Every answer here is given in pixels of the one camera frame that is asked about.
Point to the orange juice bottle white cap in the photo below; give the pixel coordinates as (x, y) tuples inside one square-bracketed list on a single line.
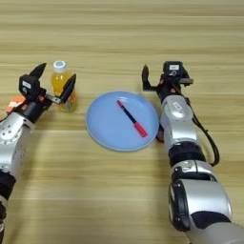
[(60, 79)]

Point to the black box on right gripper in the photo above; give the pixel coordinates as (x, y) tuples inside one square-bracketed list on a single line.
[(173, 69)]

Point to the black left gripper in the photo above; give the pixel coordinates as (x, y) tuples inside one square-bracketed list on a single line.
[(31, 109)]

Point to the blue round plate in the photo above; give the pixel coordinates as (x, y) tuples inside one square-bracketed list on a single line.
[(111, 127)]

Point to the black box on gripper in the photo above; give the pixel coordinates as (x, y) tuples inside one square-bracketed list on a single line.
[(173, 69), (28, 85)]

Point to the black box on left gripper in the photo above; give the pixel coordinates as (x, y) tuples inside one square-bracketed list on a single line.
[(28, 85)]

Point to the red and black marker pen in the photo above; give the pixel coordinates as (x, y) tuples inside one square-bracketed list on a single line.
[(132, 119)]

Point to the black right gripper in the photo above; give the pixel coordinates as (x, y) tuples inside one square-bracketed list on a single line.
[(170, 87)]

